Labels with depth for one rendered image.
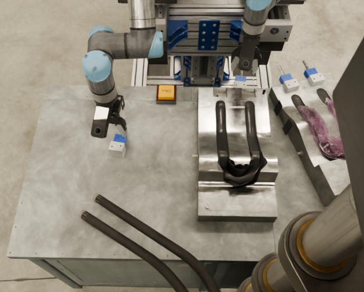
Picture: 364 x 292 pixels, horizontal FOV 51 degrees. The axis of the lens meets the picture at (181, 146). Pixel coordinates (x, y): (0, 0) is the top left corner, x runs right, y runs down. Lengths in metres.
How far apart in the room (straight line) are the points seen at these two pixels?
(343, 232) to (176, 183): 0.99
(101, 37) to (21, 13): 2.20
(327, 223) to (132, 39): 0.82
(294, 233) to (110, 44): 0.78
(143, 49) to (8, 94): 1.79
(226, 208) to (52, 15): 2.32
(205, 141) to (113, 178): 0.36
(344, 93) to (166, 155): 1.15
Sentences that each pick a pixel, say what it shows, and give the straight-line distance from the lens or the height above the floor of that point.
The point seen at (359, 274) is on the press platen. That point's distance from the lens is 0.59.
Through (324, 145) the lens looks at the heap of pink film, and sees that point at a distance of 1.44.
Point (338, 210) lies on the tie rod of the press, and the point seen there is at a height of 1.69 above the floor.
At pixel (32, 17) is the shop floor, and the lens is 3.26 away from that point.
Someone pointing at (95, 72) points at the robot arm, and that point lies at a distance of 1.06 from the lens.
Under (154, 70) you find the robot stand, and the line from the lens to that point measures 2.44.
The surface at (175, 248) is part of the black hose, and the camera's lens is 1.19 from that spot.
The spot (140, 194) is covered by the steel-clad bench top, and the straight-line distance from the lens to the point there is 1.37.
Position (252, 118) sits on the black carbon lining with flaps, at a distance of 1.44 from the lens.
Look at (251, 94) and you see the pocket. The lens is 1.52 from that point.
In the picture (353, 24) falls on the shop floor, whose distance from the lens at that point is 3.27.
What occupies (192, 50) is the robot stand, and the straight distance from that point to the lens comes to 1.84.
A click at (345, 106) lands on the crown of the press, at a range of 0.32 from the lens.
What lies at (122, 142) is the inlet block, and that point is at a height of 0.84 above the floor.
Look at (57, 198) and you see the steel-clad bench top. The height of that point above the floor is 0.80.
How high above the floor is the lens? 2.07
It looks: 61 degrees down
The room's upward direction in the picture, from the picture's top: straight up
